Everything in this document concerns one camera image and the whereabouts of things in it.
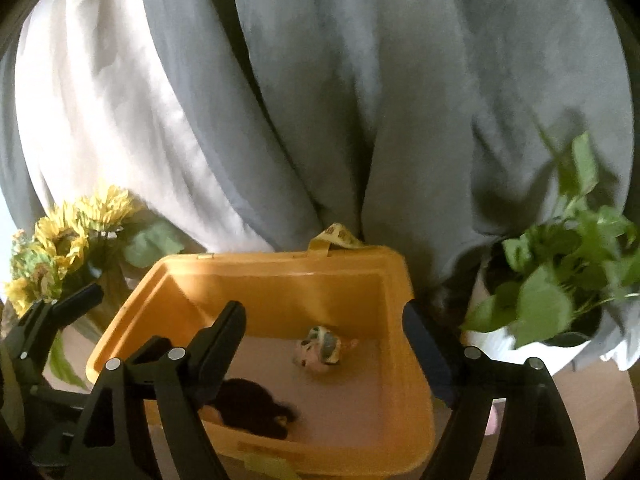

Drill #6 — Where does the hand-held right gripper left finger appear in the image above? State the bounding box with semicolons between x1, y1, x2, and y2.
62;300;248;480

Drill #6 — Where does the white plant pot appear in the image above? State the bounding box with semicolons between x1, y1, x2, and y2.
460;255;606;378

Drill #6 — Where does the dark soft toy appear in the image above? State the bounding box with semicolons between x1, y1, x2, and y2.
200;377;301;443

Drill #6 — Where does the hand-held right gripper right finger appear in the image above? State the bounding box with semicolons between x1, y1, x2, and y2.
402;299;586;480

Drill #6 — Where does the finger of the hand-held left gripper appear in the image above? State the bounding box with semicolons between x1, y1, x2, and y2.
2;282;104;391

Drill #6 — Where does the white curtain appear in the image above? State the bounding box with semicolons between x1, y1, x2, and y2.
15;0;281;256

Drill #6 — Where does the yellow plastic bin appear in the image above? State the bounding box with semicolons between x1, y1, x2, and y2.
85;245;436;471

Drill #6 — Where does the green potted plant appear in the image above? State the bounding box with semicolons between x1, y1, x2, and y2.
460;120;640;351

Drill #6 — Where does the artificial sunflower bouquet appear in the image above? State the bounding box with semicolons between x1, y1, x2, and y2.
2;185;186;391

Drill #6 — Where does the patterned soft toy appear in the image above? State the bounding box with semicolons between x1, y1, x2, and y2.
292;325;361;373

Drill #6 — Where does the grey curtain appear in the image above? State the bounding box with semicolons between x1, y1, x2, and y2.
0;0;638;373

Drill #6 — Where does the yellow bin strap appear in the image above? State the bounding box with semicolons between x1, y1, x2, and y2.
307;222;366;253

